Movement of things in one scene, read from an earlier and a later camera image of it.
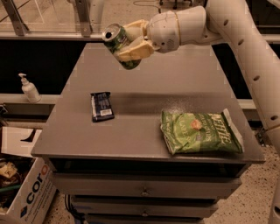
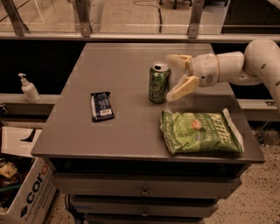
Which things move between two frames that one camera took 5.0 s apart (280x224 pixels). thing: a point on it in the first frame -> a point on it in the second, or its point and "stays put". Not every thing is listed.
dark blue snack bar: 101,107 stays put
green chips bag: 186,132 stays put
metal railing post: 84,17 stays put
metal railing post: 19,26 stays put
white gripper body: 162,31 -> 206,69
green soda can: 115,37 -> 159,83
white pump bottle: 30,90 stays put
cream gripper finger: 136,52 -> 185,86
